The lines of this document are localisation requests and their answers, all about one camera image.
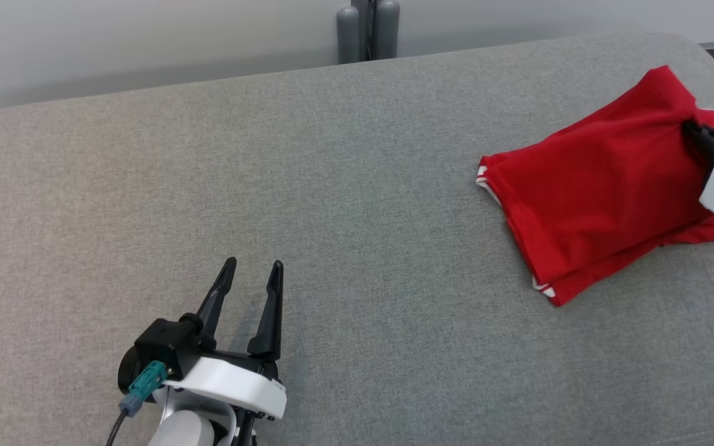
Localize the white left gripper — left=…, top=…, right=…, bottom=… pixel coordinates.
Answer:
left=162, top=257, right=288, bottom=446

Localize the red and white jersey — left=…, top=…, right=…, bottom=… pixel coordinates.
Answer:
left=476, top=65, right=714, bottom=307

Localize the grey fabric sofa cushion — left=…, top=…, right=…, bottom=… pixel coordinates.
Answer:
left=0, top=31, right=714, bottom=446

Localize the left arm cable teal connector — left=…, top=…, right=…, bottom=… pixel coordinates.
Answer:
left=106, top=361, right=167, bottom=446

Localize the grey metal post with cylinders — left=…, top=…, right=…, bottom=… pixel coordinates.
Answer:
left=335, top=0, right=401, bottom=66

